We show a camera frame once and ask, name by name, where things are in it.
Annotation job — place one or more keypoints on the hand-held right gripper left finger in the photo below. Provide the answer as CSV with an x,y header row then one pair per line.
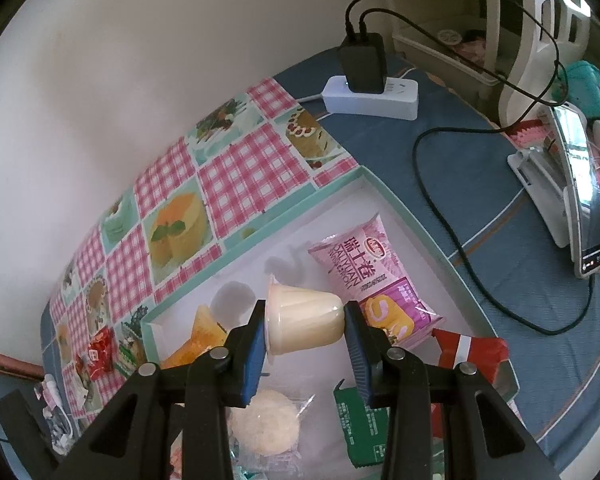
x,y
252,355

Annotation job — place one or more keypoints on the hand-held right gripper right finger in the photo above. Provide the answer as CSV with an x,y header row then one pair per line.
x,y
360,355

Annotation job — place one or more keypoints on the orange beige snack packet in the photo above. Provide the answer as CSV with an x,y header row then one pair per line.
x,y
202,335

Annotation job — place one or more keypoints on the pudding cup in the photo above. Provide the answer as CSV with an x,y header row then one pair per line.
x,y
305,317

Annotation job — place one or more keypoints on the round white pastry packet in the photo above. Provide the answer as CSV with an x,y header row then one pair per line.
x,y
265,422

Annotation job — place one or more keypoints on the dark green snack packet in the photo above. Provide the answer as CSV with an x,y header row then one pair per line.
x,y
362,430

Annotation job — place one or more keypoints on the red snack packet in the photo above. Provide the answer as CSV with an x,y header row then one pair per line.
x,y
475,355

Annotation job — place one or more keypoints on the teal rimmed white box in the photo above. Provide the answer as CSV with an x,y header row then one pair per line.
x,y
330,205

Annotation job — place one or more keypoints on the pink roll cake packet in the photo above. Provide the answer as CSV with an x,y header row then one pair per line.
x,y
375,280

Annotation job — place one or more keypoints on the red crinkled snack wrapper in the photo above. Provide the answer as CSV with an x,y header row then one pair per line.
x,y
100,355

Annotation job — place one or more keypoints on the pink checked picture tablecloth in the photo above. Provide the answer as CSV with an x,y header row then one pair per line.
x,y
240,170

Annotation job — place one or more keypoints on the blue tablecloth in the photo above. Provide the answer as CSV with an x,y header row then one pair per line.
x,y
480,150

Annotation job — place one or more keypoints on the white phone stand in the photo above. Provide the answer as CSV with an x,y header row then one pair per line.
x,y
540,185

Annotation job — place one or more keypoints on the white power strip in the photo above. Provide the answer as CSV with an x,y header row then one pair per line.
x,y
380,102

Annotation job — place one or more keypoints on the smartphone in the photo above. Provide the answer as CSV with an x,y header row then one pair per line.
x,y
580,185

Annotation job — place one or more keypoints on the pink white striped item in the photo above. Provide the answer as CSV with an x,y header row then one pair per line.
x,y
530,135

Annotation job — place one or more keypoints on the black charger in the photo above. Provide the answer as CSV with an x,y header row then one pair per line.
x,y
362,65

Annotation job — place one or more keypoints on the white plastic chair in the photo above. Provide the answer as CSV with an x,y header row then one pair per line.
x,y
535,60

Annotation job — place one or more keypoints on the teal toy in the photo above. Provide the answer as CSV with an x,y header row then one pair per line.
x,y
582,87

